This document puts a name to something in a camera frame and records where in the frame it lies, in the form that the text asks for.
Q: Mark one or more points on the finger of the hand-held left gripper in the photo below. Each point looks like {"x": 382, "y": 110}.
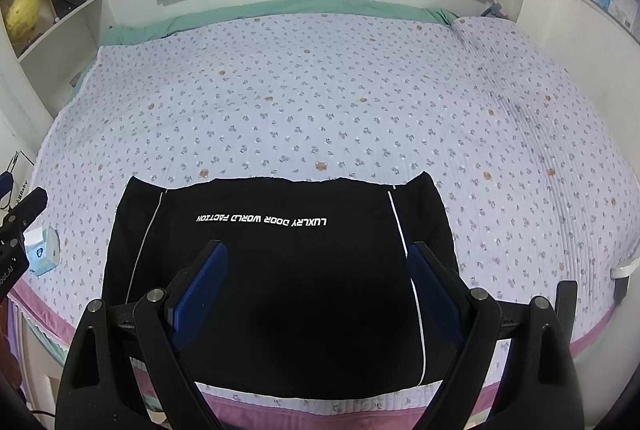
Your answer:
{"x": 5, "y": 187}
{"x": 27, "y": 210}

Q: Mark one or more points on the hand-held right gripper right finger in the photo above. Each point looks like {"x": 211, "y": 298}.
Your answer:
{"x": 435, "y": 295}

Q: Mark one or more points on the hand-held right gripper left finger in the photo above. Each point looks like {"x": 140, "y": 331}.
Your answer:
{"x": 197, "y": 295}

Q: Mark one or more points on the black jacket with white piping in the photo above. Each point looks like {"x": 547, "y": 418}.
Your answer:
{"x": 300, "y": 290}

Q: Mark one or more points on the blue white tissue pack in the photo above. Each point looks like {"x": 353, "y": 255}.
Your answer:
{"x": 42, "y": 255}

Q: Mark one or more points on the yellow globe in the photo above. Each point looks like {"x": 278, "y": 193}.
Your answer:
{"x": 22, "y": 17}

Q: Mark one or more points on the white bookshelf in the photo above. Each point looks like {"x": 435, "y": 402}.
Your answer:
{"x": 85, "y": 30}

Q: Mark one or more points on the white and black plug adapter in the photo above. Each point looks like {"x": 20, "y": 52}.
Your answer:
{"x": 621, "y": 282}

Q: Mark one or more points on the green bed sheet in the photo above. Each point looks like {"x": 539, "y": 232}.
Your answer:
{"x": 150, "y": 27}

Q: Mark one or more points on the floral quilted bedspread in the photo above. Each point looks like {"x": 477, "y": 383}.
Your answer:
{"x": 325, "y": 100}

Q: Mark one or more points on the blue grey cloth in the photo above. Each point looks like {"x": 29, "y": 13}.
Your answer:
{"x": 495, "y": 10}

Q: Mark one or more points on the black post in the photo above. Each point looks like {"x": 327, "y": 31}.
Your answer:
{"x": 566, "y": 305}

